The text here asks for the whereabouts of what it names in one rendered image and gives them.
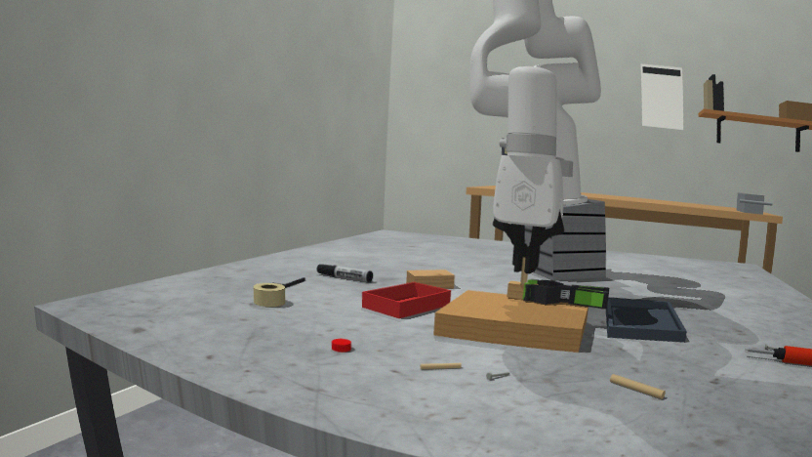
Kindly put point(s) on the red short cylinder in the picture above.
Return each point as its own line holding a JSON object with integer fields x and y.
{"x": 341, "y": 345}

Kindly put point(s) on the red rectangular tray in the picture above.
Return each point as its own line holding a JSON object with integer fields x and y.
{"x": 399, "y": 300}

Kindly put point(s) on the small wooden block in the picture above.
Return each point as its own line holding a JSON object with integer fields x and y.
{"x": 515, "y": 290}

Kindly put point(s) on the tan wooden dowel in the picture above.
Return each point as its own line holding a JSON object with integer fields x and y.
{"x": 441, "y": 365}
{"x": 637, "y": 386}

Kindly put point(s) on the light brown wooden block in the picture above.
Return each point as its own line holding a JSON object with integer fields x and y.
{"x": 439, "y": 278}

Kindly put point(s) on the tan cylindrical ring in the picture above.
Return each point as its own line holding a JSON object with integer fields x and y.
{"x": 272, "y": 297}

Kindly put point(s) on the white marker pen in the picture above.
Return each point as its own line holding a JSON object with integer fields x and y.
{"x": 348, "y": 273}

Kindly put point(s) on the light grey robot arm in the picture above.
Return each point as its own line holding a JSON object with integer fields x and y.
{"x": 527, "y": 95}

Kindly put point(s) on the light wooden dowel pin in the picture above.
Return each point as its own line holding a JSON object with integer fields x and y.
{"x": 523, "y": 274}

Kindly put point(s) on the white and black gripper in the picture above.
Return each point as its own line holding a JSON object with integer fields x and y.
{"x": 529, "y": 192}

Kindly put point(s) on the light brown wooden board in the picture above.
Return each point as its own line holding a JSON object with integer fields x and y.
{"x": 495, "y": 318}

